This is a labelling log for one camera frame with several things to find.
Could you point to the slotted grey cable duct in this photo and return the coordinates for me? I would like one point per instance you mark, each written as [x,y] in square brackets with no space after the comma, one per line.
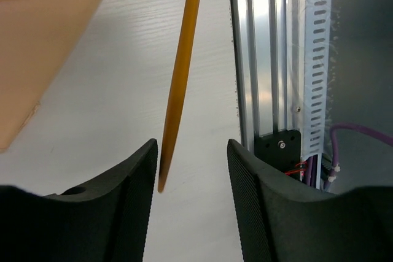
[316,63]

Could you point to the peach satin napkin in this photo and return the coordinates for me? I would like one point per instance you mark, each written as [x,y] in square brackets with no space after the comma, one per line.
[37,36]

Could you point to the aluminium front rail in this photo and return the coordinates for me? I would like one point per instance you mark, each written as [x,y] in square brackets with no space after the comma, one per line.
[268,46]

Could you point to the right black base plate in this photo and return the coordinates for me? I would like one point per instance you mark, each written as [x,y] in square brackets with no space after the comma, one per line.
[282,151]

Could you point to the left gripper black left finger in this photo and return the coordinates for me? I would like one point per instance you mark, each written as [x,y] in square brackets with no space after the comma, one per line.
[103,219]

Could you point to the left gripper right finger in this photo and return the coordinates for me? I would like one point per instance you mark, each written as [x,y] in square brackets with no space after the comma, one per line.
[282,219]

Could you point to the orange plastic fork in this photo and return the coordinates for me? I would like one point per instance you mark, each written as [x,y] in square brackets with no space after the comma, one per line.
[178,89]

